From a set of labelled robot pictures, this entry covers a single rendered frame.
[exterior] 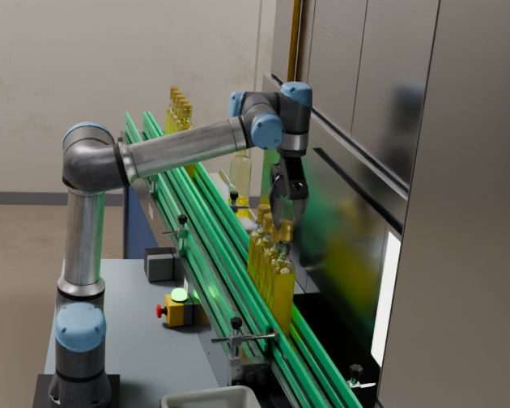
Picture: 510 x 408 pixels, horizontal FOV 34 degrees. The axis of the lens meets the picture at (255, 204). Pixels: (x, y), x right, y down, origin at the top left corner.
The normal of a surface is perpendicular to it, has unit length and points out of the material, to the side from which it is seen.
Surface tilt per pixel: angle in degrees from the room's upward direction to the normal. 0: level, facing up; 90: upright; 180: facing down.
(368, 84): 90
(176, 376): 0
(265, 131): 92
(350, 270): 90
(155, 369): 0
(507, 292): 90
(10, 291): 0
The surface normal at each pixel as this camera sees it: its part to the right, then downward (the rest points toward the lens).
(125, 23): 0.13, 0.40
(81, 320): 0.11, -0.84
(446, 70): -0.95, 0.05
